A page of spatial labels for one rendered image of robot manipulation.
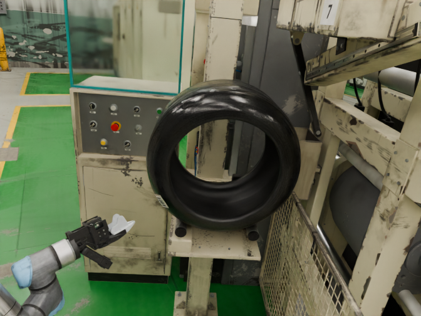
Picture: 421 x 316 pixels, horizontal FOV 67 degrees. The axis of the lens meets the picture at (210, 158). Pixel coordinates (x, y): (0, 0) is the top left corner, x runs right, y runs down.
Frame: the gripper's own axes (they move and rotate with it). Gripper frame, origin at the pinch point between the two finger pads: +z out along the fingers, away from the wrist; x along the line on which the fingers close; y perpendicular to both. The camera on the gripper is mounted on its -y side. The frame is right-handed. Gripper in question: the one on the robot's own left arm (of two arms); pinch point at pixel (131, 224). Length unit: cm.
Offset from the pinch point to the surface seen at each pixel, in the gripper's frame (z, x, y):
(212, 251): 26.6, -3.4, -24.6
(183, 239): 17.8, 0.5, -15.5
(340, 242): 120, -1, -73
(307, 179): 80, -15, -14
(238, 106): 35, -27, 30
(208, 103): 28.0, -20.7, 33.0
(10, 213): -16, 214, -26
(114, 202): 24, 78, -14
